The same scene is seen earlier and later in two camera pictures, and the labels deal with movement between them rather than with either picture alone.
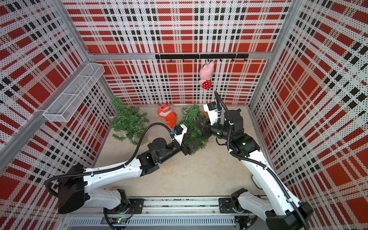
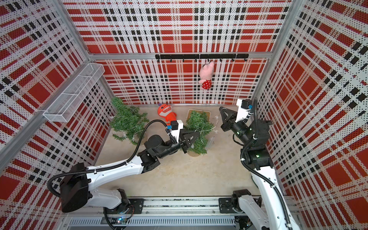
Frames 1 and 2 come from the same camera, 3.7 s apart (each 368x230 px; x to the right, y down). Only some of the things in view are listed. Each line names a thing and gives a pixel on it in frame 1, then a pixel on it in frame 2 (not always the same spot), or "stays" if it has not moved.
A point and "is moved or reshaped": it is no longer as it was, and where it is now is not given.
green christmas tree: [194, 136] is moved or reshaped
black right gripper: [205, 130] -> [228, 122]
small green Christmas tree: [128, 120] -> [137, 135]
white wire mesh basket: [65, 105] stays
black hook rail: [196, 56] stays
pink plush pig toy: [206, 73] stays
